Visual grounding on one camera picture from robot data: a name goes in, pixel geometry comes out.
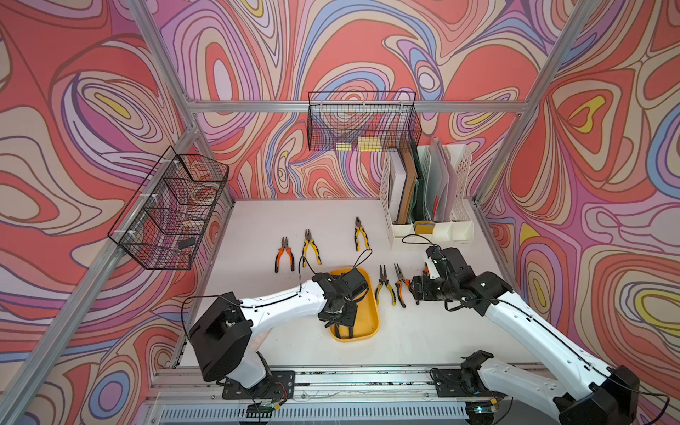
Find yellow needle nose pliers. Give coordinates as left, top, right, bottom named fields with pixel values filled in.
left=374, top=265, right=397, bottom=306

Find orange black pliers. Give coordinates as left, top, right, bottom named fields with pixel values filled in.
left=332, top=319, right=356, bottom=340

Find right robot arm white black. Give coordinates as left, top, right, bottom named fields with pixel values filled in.
left=409, top=239, right=651, bottom=424

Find small orange combination pliers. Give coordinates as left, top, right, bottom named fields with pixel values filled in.
left=273, top=236, right=296, bottom=274

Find yellow plastic storage box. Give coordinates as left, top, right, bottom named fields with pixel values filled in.
left=329, top=268, right=381, bottom=343

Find white file organizer rack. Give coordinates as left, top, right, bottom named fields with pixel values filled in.
left=379, top=138, right=475, bottom=250

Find orange long nose pliers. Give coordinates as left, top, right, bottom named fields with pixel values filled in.
left=394, top=263, right=409, bottom=308

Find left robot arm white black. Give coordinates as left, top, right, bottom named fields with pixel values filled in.
left=187, top=267, right=370, bottom=398

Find black wire basket wall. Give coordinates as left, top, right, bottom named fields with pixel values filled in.
left=108, top=146, right=230, bottom=270
left=307, top=89, right=423, bottom=152

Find yellow black combination pliers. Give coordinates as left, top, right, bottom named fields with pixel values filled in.
left=354, top=217, right=370, bottom=253

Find yellow sticky notes block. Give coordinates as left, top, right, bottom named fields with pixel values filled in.
left=357, top=136, right=383, bottom=152

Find yellow handled slim pliers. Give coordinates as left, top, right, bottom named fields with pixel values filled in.
left=301, top=228, right=323, bottom=268

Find black wire basket back wall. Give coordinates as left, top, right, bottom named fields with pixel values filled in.
left=307, top=89, right=423, bottom=152

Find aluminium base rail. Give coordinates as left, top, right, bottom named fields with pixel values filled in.
left=148, top=363, right=591, bottom=425

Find black wire basket left wall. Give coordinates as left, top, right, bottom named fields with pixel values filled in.
left=108, top=146, right=230, bottom=270

